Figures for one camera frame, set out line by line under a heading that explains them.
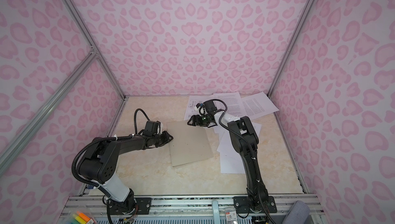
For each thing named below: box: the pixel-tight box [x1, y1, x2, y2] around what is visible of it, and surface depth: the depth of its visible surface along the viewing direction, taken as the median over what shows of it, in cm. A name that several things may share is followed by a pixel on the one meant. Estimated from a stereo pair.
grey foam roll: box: [281, 200, 311, 224], surface depth 70 cm
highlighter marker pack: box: [67, 210, 96, 224], surface depth 70 cm
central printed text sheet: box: [213, 91, 248, 119], surface depth 119 cm
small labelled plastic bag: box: [224, 206, 238, 224], surface depth 70 cm
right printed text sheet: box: [241, 91, 280, 120], surface depth 117 cm
